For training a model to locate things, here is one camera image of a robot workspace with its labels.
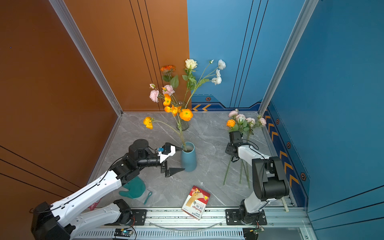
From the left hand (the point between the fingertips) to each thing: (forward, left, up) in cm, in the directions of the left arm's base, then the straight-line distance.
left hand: (182, 157), depth 67 cm
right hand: (+18, -29, -23) cm, 41 cm away
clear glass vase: (+14, +2, +6) cm, 15 cm away
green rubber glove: (-7, +27, -26) cm, 38 cm away
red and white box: (-14, -6, -21) cm, 26 cm away
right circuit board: (-26, -33, -27) cm, 50 cm away
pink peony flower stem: (+41, +13, +5) cm, 43 cm away
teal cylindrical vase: (+4, -2, -8) cm, 9 cm away
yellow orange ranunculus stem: (+39, -31, -22) cm, 54 cm away
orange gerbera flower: (+49, +9, +8) cm, 51 cm away
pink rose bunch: (+36, -40, -19) cm, 58 cm away
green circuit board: (-26, +28, -27) cm, 47 cm away
